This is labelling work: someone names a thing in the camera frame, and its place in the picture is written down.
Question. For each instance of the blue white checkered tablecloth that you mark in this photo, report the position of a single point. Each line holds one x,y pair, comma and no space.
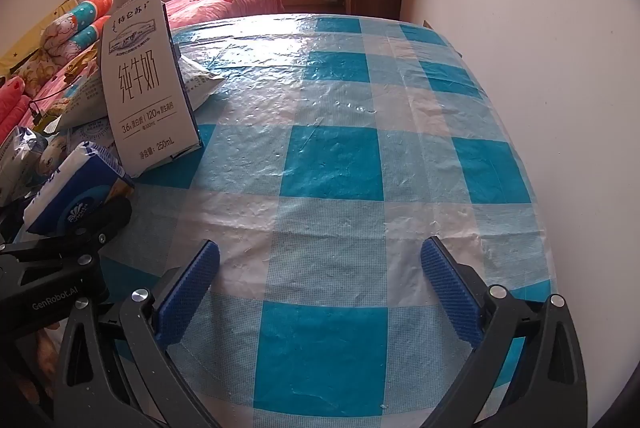
325,158

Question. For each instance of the blue white tissue pack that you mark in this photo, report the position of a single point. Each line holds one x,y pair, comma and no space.
65,188

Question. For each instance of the crumpled white blue wrapper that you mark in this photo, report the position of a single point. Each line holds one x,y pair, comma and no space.
92,134

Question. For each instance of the silver foil pouch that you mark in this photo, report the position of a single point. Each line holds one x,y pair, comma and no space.
202,83

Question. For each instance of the rolled floral blankets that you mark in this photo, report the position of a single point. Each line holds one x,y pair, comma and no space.
30,33

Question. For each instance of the yellow floral pillow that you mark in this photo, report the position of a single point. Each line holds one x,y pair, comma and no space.
40,71

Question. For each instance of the cartoon monkey wet wipes packet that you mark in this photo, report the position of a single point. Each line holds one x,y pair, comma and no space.
50,158

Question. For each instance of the white snack packet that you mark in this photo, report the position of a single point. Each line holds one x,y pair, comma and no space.
77,96

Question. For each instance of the crumpled white silver wrapper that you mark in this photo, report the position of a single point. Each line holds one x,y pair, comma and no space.
20,153

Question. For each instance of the white blue milk carton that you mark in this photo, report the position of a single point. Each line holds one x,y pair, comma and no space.
145,83

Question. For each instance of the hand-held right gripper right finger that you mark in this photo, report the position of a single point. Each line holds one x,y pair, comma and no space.
450,293

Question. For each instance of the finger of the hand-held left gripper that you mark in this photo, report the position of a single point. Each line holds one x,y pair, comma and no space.
107,222

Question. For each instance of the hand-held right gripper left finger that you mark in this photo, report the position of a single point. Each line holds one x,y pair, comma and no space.
190,293

